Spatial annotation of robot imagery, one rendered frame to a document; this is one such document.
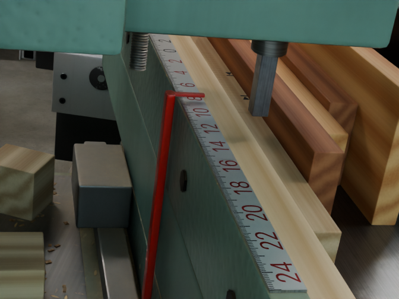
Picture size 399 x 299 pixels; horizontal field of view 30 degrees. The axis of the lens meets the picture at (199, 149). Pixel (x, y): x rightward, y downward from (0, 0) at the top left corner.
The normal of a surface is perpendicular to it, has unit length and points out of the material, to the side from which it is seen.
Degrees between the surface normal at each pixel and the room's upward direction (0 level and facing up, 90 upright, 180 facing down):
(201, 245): 90
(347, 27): 90
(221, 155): 0
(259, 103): 90
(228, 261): 90
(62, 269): 0
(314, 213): 0
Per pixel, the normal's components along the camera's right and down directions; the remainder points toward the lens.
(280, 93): 0.13, -0.90
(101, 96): -0.06, 0.41
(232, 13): 0.20, 0.43
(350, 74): -0.97, -0.03
